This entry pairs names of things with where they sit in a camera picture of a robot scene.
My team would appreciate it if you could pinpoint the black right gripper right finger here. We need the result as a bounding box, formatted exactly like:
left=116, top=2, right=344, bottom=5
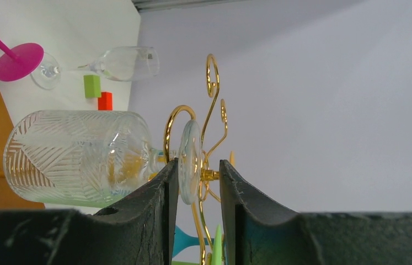
left=220, top=160, right=412, bottom=264

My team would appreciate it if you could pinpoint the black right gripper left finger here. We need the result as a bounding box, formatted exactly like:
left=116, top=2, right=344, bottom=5
left=0, top=160, right=179, bottom=264

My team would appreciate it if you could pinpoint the blue plastic wine glass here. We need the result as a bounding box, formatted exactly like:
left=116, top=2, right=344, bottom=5
left=172, top=226, right=200, bottom=258

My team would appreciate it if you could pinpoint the green plastic wine glass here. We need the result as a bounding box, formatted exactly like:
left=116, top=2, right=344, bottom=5
left=45, top=194, right=224, bottom=265

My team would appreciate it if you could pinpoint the gold wire glass rack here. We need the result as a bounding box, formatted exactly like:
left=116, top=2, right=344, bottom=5
left=0, top=54, right=229, bottom=265

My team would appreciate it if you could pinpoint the yellow plastic wine glass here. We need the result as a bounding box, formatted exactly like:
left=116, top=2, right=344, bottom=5
left=229, top=151, right=235, bottom=167

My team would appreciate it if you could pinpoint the clear glass tumbler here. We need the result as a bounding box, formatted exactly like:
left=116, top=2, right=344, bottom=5
left=3, top=110, right=204, bottom=209

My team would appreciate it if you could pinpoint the clear tall wine glass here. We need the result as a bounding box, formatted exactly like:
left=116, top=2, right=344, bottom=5
left=30, top=46, right=160, bottom=90

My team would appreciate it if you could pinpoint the pink plastic wine glass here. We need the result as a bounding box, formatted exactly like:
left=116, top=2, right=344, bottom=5
left=0, top=40, right=44, bottom=82

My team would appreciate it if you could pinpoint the orange red toy block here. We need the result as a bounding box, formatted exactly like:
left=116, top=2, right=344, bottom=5
left=98, top=92, right=113, bottom=111

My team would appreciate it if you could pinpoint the light green toy block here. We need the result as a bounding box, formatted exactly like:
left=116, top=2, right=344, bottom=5
left=83, top=75, right=101, bottom=98

